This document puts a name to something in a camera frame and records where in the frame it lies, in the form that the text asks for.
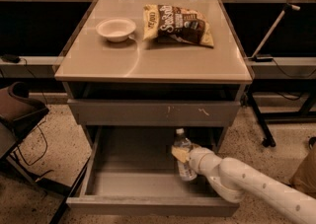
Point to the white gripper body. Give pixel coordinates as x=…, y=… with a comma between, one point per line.
x=197, y=157

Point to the clear plastic water bottle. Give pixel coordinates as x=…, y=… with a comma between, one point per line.
x=181, y=140

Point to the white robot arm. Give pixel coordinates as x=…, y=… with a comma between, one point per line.
x=231, y=178

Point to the open middle drawer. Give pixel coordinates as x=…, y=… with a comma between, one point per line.
x=131, y=171

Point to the closed top drawer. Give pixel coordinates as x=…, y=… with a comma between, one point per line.
x=153, y=113

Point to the grey drawer cabinet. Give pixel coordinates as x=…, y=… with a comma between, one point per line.
x=155, y=70

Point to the tan trouser leg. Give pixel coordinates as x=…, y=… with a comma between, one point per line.
x=304, y=179

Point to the black sneaker far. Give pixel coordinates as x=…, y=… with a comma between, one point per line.
x=311, y=142

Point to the black table leg stand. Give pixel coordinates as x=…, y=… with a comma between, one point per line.
x=304, y=114

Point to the brown yellow snack bag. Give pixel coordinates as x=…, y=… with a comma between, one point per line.
x=181, y=24

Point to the white bowl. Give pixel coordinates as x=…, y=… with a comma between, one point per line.
x=116, y=29

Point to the white stick tool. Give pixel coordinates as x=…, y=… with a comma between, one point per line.
x=257, y=56

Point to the black device on ledge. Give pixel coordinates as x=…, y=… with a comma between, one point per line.
x=10, y=58

